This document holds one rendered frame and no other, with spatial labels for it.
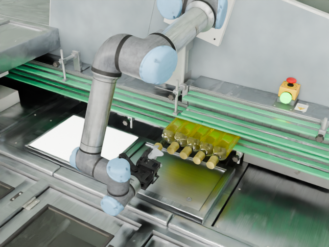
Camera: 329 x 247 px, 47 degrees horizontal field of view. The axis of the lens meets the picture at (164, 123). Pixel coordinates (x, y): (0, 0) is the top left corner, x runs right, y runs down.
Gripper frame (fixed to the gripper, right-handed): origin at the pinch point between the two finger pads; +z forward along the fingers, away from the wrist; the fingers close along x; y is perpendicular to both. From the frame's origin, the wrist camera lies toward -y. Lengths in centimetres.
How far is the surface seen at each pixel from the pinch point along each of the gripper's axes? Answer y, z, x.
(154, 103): -16.1, 27.6, 2.6
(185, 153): 12.0, 2.5, 2.8
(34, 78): -94, 30, -12
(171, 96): -3.6, 17.9, 15.6
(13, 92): -97, 18, -17
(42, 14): -112, 60, 13
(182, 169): 9.9, 8.8, -11.7
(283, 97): 38, 33, 23
